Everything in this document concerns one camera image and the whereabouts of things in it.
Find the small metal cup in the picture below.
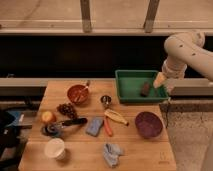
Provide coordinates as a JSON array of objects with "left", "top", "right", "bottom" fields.
[{"left": 101, "top": 95, "right": 112, "bottom": 108}]

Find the black handled brush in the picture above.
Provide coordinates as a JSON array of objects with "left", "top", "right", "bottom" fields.
[{"left": 53, "top": 118, "right": 87, "bottom": 130}]

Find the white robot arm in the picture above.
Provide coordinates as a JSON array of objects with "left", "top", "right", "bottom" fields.
[{"left": 153, "top": 31, "right": 213, "bottom": 88}]

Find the white plastic cup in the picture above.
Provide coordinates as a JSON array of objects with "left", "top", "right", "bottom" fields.
[{"left": 44, "top": 138, "right": 66, "bottom": 160}]

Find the dark brown block in tray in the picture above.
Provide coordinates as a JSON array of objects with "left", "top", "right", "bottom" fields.
[{"left": 140, "top": 82, "right": 151, "bottom": 97}]

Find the green plastic tray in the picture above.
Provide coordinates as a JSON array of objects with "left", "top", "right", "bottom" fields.
[{"left": 115, "top": 70, "right": 169, "bottom": 103}]

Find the purple bowl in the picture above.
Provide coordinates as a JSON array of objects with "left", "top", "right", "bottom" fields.
[{"left": 135, "top": 111, "right": 163, "bottom": 139}]

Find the yellow banana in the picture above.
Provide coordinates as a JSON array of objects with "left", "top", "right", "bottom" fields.
[{"left": 104, "top": 109, "right": 129, "bottom": 126}]

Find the orange carrot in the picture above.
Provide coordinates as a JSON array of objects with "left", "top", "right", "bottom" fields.
[{"left": 104, "top": 117, "right": 113, "bottom": 137}]

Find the blue sponge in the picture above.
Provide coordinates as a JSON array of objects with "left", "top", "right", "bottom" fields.
[{"left": 86, "top": 117, "right": 103, "bottom": 137}]

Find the orange-red bowl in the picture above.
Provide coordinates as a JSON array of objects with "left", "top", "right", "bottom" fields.
[{"left": 67, "top": 85, "right": 89, "bottom": 105}]

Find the spoon in red bowl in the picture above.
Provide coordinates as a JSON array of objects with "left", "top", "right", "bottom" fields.
[{"left": 76, "top": 81, "right": 90, "bottom": 103}]

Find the crumpled blue grey cloth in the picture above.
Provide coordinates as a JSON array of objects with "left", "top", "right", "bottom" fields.
[{"left": 103, "top": 143, "right": 124, "bottom": 168}]

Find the wooden cutting board table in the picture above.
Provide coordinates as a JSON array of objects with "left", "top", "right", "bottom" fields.
[{"left": 19, "top": 80, "right": 176, "bottom": 171}]

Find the bunch of dark grapes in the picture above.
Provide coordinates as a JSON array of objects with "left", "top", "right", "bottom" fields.
[{"left": 57, "top": 103, "right": 78, "bottom": 120}]

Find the red yellow apple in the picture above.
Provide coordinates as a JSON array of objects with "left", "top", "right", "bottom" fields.
[{"left": 41, "top": 111, "right": 56, "bottom": 124}]

